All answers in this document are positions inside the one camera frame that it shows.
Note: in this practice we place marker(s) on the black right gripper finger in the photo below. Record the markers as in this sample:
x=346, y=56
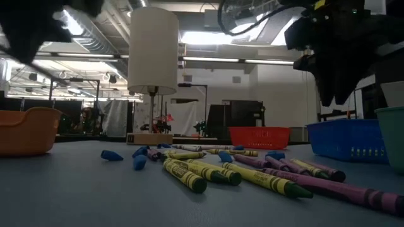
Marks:
x=326, y=88
x=344, y=85

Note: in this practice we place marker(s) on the yellow crayon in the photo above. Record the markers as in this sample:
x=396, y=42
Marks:
x=265, y=181
x=189, y=167
x=186, y=155
x=233, y=152
x=184, y=176
x=309, y=168
x=210, y=169

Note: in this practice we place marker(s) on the whiteboard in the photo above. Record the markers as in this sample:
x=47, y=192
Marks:
x=359, y=99

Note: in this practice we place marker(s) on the white container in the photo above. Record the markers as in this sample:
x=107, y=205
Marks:
x=393, y=94

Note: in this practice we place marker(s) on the grey box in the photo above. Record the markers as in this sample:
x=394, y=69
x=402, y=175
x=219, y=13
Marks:
x=299, y=134

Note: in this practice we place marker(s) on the blue mesh basket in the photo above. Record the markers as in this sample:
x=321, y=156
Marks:
x=344, y=138

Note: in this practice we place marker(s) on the ceiling light strip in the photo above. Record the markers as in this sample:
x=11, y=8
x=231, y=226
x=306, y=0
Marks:
x=85, y=55
x=268, y=62
x=211, y=59

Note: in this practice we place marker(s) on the green plastic bin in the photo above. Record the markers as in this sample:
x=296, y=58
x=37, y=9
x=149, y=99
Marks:
x=393, y=138

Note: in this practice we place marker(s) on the red mesh basket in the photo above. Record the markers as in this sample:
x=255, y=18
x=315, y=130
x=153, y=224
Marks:
x=259, y=138

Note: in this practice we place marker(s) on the black cabinet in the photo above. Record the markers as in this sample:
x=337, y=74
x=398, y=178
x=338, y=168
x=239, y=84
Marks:
x=243, y=116

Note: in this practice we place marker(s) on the orange plastic bin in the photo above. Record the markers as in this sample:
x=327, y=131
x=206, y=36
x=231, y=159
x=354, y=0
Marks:
x=28, y=135

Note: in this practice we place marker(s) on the grey hanging cloth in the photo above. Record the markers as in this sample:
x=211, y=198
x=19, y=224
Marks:
x=115, y=116

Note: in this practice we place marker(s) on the white shade wooden base lamp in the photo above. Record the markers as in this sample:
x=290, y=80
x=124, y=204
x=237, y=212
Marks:
x=153, y=50

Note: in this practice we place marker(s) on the grey ceiling unit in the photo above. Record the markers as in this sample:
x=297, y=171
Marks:
x=214, y=19

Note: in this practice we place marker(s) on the dark device with green lights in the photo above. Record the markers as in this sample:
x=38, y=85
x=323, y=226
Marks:
x=200, y=127

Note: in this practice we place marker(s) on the white hanging sheet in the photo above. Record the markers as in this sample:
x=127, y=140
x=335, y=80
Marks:
x=184, y=116

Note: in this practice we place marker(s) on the silver ceiling duct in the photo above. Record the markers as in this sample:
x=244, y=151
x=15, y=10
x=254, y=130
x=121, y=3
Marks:
x=94, y=31

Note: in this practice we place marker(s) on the black table frame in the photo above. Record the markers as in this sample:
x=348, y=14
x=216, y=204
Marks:
x=94, y=138

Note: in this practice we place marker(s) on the black camera stand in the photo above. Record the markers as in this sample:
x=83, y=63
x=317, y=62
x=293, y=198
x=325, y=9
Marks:
x=189, y=84

